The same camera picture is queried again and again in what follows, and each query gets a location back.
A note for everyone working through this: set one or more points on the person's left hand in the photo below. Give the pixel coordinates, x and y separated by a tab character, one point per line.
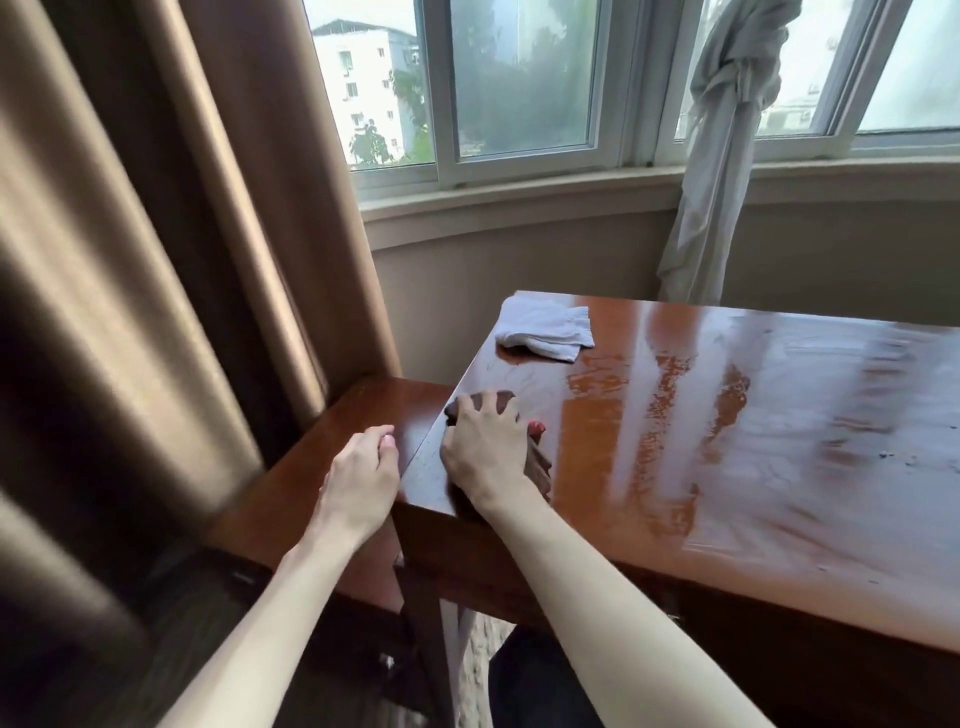
356	487

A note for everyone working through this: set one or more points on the person's right hand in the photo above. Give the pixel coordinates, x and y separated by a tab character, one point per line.
484	454

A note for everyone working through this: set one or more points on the person's right little finger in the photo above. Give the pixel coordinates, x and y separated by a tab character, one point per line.
535	430

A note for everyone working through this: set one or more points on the person's left thumb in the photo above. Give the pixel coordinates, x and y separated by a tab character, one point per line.
389	452

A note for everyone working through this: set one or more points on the brown wiping cloth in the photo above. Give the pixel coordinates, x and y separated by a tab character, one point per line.
540	469

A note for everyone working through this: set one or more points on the person's left forearm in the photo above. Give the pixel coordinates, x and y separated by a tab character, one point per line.
277	637

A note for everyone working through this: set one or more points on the person's right forearm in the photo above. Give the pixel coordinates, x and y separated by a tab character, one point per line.
600	622

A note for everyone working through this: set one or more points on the low brown wooden side table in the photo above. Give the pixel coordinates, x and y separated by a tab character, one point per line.
360	409

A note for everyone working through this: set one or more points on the white folded cloth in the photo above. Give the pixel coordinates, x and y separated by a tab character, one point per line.
544	326

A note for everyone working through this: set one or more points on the glossy brown wooden desk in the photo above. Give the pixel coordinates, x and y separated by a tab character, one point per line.
750	450

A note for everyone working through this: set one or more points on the beige window sill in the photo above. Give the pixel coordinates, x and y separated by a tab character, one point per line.
570	199

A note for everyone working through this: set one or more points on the person's dark trouser leg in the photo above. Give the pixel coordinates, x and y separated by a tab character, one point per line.
536	686

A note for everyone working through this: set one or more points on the brown drape curtain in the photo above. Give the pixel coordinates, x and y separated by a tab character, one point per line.
150	262

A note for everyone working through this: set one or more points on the white knotted sheer curtain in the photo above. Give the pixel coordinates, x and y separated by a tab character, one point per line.
716	150

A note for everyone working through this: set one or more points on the white framed sliding window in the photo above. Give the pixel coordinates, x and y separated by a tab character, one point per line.
517	82
862	75

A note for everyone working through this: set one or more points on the white apartment building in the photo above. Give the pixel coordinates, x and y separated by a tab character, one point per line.
364	90

